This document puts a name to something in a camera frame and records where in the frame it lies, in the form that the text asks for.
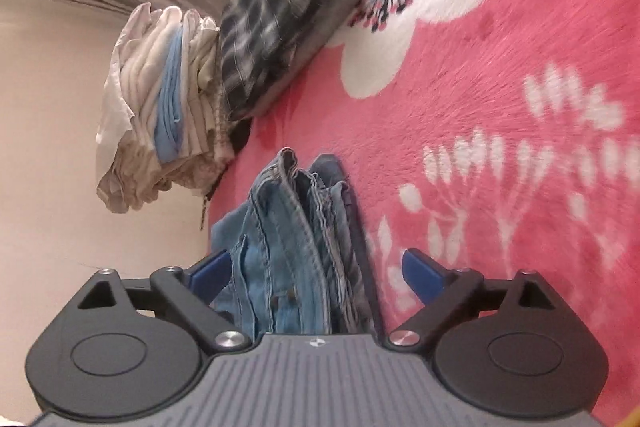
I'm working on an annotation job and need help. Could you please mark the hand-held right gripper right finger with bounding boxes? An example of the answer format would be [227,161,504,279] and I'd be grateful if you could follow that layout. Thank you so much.
[382,248,556,353]

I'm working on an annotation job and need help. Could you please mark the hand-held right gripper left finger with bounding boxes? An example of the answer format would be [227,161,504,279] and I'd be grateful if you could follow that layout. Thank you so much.
[77,249,253,353]

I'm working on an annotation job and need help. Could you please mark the blue denim jeans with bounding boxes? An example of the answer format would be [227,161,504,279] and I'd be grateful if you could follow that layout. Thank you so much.
[210,147,386,338]

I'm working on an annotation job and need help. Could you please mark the stack of pale folded clothes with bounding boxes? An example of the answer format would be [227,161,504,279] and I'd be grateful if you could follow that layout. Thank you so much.
[95,2,236,215]

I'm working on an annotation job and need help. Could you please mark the light blue folded garment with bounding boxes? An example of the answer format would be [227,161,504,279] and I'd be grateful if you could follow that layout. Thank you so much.
[154,27,187,164]

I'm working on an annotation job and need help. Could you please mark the pink floral blanket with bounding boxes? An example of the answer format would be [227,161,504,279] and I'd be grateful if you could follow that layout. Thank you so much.
[200,0,640,427]

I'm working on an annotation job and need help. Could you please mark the black white checked shirt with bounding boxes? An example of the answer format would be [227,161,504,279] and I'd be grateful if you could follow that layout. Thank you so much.
[217,0,363,122]

